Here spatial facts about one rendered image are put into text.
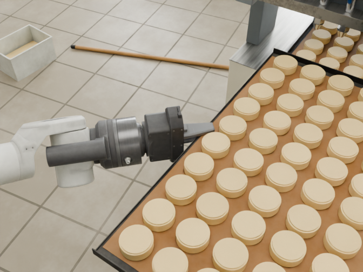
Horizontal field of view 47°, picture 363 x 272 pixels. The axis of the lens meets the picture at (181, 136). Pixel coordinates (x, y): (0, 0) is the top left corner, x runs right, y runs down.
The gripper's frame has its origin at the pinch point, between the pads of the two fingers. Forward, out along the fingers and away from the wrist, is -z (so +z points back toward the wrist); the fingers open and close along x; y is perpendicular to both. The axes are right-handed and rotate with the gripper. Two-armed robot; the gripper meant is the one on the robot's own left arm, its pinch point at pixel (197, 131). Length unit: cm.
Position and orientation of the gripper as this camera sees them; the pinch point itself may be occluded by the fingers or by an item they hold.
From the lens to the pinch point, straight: 77.7
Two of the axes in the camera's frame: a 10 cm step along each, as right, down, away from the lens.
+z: -9.8, 1.4, -1.3
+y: -1.9, -7.1, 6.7
